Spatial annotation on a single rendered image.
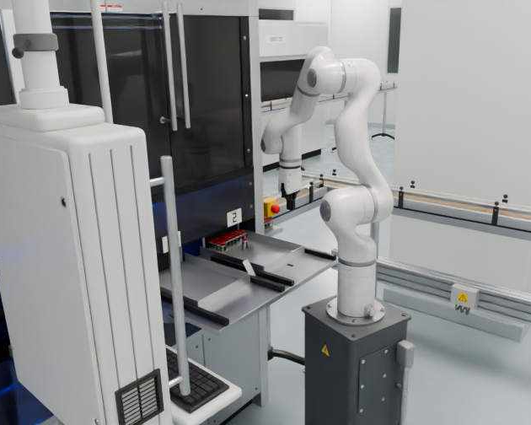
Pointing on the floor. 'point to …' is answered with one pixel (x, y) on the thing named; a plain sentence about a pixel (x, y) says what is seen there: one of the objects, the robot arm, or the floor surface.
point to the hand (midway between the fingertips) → (291, 204)
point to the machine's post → (257, 180)
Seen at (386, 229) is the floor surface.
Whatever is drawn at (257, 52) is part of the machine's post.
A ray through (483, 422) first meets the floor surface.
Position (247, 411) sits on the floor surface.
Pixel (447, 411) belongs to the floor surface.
